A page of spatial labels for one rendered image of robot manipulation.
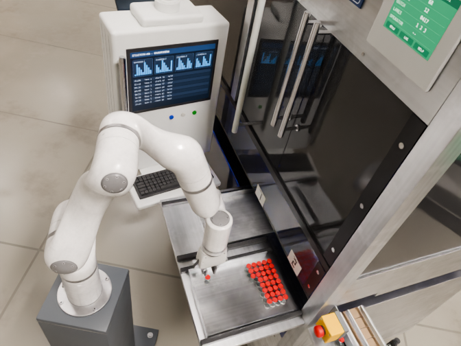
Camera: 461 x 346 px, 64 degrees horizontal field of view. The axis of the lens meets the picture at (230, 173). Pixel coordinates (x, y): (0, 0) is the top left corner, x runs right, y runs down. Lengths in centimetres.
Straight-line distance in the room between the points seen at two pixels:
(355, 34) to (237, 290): 100
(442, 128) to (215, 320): 100
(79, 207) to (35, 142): 241
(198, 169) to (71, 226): 38
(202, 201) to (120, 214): 182
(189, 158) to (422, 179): 52
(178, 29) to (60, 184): 180
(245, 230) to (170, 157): 85
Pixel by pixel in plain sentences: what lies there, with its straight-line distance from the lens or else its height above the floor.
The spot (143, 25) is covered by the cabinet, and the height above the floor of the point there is 156.
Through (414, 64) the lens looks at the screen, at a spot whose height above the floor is 189.
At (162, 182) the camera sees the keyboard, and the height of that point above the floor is 83.
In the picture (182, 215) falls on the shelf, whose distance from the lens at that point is 167.
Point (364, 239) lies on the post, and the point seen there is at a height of 143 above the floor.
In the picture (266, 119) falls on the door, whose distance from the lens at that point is 150.
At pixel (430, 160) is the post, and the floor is 175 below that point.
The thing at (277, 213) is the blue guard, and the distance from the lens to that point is 150.
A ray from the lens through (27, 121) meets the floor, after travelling 363.
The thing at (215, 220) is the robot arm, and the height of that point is 130.
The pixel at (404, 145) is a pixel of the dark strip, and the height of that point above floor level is 173.
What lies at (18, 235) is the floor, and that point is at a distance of 282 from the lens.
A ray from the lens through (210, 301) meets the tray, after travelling 147.
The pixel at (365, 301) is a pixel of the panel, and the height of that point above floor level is 88.
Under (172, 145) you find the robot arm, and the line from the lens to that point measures 88.
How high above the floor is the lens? 221
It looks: 45 degrees down
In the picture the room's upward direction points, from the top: 13 degrees clockwise
